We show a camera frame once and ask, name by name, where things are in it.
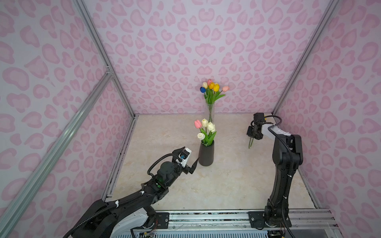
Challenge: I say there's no black cone vase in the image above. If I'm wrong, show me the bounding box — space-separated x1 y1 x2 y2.
198 141 214 167

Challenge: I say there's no deep pink tulip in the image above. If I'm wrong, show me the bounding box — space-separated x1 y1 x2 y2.
194 120 202 133

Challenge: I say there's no clear glass vase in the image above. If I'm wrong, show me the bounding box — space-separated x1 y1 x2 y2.
205 104 215 124

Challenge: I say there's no light pink tulip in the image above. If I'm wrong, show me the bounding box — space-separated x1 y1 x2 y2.
216 86 230 99

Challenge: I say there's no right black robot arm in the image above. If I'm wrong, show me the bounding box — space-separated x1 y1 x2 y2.
247 113 303 230

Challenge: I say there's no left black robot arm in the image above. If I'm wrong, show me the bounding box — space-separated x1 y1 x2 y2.
64 147 197 238

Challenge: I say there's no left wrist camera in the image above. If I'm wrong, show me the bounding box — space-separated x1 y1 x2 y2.
177 148 191 168

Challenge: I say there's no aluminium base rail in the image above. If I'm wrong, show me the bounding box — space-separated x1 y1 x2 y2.
89 208 343 238

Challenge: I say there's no left corner aluminium post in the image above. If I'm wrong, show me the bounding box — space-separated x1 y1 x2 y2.
72 0 136 119

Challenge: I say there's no corner aluminium post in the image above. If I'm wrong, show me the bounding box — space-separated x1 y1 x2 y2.
72 0 136 119
271 0 341 115

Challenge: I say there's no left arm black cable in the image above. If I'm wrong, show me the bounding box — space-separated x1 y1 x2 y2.
62 153 181 238

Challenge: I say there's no right corner aluminium post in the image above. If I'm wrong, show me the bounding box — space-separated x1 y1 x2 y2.
271 0 341 115

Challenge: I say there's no aluminium frame diagonal bar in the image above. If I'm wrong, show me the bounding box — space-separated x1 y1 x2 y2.
1 71 113 238

